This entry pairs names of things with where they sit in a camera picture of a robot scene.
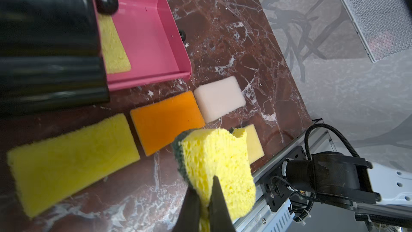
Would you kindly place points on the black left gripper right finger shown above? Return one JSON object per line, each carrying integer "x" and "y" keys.
{"x": 219, "y": 218}

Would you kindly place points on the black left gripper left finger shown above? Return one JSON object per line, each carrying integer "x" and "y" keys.
{"x": 189, "y": 217}

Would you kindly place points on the wavy yellow green sponge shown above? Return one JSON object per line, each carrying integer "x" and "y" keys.
{"x": 204, "y": 153}

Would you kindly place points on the pale yellow sponge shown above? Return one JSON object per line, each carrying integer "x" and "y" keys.
{"x": 254, "y": 148}

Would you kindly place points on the orange white sponge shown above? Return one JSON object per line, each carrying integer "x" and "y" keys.
{"x": 219, "y": 98}

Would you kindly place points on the bright yellow sponge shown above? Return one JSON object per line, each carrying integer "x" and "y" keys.
{"x": 49, "y": 171}

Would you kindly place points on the pink bottom drawer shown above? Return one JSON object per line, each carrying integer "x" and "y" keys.
{"x": 152, "y": 43}

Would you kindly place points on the yellow square cellulose sponge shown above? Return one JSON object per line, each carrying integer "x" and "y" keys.
{"x": 116, "y": 60}

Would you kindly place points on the black mini drawer cabinet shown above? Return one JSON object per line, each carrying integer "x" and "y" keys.
{"x": 50, "y": 56}

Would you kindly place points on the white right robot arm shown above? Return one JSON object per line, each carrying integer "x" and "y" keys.
{"x": 342, "y": 181}

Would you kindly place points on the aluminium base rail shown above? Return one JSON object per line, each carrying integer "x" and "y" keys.
{"x": 277, "y": 205}

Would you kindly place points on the white wire mesh basket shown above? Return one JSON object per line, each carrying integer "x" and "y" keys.
{"x": 384, "y": 26}

